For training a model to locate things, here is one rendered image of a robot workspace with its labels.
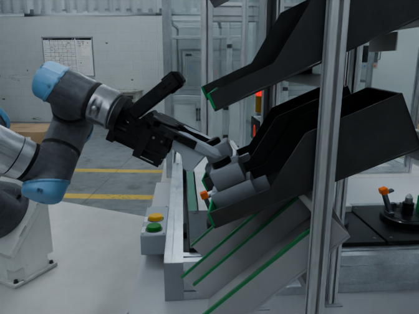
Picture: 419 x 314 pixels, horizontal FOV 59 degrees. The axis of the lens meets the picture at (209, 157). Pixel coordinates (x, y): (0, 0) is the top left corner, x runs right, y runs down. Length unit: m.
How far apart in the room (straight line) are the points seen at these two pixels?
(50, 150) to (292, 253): 0.47
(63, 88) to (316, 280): 0.51
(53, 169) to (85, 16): 8.86
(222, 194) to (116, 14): 8.85
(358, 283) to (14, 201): 0.88
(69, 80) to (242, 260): 0.44
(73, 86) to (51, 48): 9.11
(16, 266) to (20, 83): 9.25
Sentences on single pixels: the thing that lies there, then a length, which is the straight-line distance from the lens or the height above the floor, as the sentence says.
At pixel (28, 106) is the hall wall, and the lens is 10.20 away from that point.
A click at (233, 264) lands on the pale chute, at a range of 0.68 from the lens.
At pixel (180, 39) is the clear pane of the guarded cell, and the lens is 2.28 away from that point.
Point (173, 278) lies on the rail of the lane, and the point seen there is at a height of 0.92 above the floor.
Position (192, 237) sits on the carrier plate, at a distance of 0.99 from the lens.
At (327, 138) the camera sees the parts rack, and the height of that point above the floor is 1.32.
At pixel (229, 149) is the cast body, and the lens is 0.67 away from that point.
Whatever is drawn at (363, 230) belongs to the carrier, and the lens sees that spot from 1.11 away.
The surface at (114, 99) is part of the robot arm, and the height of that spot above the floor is 1.34.
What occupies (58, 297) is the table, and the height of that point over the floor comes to 0.86.
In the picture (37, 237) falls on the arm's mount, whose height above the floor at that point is 0.97.
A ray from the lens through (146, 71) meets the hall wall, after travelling 9.10.
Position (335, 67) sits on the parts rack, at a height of 1.40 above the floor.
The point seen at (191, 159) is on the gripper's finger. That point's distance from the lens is 0.67.
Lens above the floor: 1.41
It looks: 14 degrees down
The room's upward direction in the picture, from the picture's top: straight up
